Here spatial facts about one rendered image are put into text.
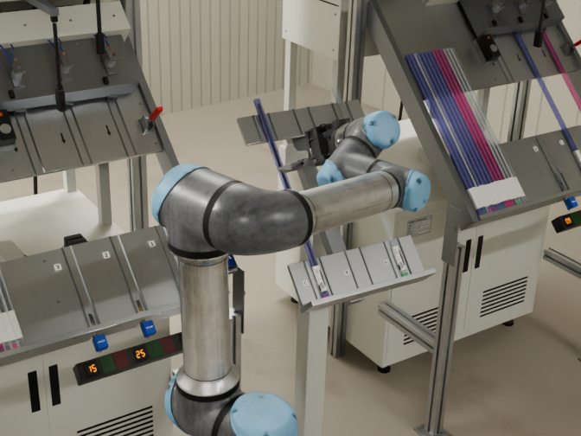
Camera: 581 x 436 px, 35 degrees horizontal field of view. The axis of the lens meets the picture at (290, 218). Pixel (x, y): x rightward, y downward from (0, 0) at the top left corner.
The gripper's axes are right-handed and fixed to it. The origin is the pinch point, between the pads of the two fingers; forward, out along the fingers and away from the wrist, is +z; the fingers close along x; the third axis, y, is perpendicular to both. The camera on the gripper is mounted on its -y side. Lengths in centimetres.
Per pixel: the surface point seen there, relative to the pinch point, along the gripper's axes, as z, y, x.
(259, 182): 221, 14, -93
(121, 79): 19.9, 29.7, 32.3
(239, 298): 13.8, -26.1, 17.7
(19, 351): 5, -25, 70
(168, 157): 19.4, 9.8, 25.3
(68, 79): 19, 31, 45
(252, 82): 325, 83, -152
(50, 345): 7, -26, 64
